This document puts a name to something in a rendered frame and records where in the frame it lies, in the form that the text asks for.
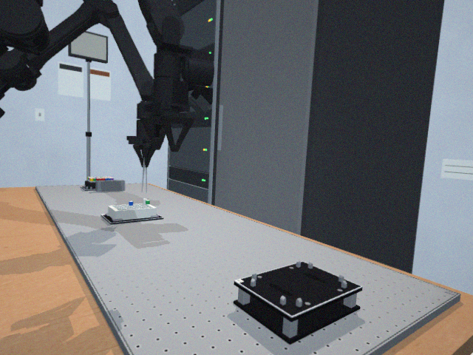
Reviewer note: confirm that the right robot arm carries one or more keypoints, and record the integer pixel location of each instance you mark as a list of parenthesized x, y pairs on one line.
[(22, 26)]

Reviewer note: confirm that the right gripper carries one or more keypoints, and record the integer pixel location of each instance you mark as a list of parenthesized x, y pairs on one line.
[(162, 115)]

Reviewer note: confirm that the white grid rack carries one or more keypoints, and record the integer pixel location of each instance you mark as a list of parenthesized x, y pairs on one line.
[(136, 212)]

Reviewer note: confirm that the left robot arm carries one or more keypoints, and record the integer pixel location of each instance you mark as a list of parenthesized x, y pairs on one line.
[(14, 64)]

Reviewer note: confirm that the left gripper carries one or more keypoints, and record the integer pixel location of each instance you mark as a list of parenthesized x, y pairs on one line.
[(142, 143)]

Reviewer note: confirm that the black rack of coloured-cap vials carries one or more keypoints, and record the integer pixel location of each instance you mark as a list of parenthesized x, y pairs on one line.
[(88, 184)]

